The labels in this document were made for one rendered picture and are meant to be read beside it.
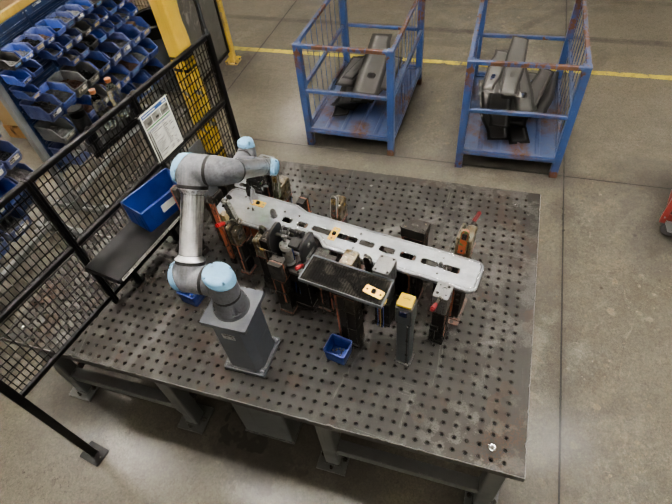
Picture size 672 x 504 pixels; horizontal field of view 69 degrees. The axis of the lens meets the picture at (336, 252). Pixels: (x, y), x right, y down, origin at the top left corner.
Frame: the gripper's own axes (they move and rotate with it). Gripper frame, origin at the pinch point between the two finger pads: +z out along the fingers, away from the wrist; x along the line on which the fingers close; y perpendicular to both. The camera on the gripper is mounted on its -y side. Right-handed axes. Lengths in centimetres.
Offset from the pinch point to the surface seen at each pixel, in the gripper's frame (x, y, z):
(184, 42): 43, -59, -51
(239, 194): 2.4, -13.2, 5.7
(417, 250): 0, 87, 4
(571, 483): -35, 187, 103
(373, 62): 230, -33, 53
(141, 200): -27, -52, -3
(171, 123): 12, -55, -23
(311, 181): 54, 0, 35
